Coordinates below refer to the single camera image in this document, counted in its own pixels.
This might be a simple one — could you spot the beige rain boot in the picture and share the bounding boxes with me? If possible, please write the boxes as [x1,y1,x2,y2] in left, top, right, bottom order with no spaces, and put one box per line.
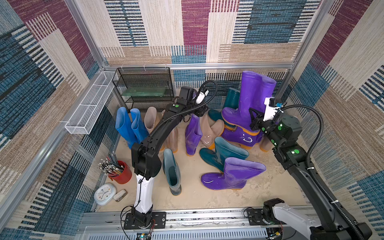
[200,113,225,150]
[161,127,179,153]
[144,107,160,133]

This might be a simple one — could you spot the purple rain boot front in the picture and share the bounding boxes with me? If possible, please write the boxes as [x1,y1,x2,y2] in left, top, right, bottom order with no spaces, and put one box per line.
[201,157,267,191]

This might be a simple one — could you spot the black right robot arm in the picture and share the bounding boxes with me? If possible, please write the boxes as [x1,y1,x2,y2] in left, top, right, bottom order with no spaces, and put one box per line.
[249,105,372,240]

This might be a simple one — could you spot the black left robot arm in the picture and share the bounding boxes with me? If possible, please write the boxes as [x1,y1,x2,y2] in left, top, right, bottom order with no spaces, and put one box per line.
[131,81,218,221]

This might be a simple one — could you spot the green tray on rack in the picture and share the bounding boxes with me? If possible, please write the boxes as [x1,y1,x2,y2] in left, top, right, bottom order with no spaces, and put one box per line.
[122,87,167,97]

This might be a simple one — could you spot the red pen holder cup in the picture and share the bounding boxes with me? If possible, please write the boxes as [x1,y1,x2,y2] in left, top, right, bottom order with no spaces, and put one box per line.
[99,152,133,185]

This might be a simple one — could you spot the white stapler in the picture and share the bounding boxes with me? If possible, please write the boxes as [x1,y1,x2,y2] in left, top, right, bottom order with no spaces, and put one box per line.
[113,189,128,202]

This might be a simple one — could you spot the white round clock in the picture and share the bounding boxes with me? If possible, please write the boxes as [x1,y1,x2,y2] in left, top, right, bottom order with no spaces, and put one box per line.
[94,183,117,206]

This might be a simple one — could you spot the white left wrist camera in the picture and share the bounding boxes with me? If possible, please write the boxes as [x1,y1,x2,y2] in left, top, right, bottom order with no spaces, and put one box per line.
[196,90,209,105]

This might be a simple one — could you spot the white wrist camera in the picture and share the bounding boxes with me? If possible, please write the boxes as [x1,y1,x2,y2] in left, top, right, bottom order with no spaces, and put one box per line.
[263,97,284,122]
[196,90,209,105]

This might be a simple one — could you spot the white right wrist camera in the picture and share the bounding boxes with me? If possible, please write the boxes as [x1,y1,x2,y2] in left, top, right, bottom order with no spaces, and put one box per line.
[263,97,284,122]

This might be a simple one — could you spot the black wire mesh shelf rack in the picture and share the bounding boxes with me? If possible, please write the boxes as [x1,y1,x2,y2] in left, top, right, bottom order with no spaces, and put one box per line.
[112,67,175,113]

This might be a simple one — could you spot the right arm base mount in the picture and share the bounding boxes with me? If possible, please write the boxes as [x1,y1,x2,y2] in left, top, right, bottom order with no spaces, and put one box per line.
[243,198,321,240]

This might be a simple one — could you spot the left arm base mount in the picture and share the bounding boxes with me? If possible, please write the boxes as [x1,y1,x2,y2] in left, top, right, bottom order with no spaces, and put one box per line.
[123,207,167,230]

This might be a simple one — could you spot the white wire mesh basket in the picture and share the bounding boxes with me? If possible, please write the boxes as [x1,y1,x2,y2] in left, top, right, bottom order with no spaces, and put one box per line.
[65,71,115,135]

